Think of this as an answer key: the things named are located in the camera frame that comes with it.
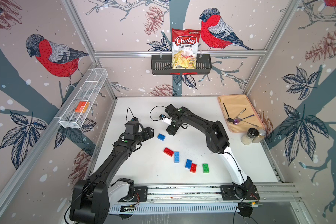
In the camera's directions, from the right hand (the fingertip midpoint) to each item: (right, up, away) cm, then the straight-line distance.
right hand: (172, 128), depth 100 cm
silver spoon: (+53, +7, +5) cm, 53 cm away
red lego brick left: (-2, -14, -12) cm, 18 cm away
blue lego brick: (-8, -6, -5) cm, 11 cm away
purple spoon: (+50, +4, +4) cm, 50 cm away
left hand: (-12, +2, -14) cm, 19 cm away
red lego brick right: (+13, -21, -18) cm, 31 cm away
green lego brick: (+20, -21, -18) cm, 34 cm away
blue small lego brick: (+10, -19, -17) cm, 28 cm away
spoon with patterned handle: (+56, +11, +10) cm, 58 cm away
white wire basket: (-52, +11, -30) cm, 61 cm away
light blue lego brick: (+3, -16, -14) cm, 22 cm away
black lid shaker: (+51, -1, -14) cm, 52 cm away
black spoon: (+44, +6, +5) cm, 45 cm away
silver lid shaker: (+57, -1, -13) cm, 59 cm away
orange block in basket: (-47, +15, -28) cm, 57 cm away
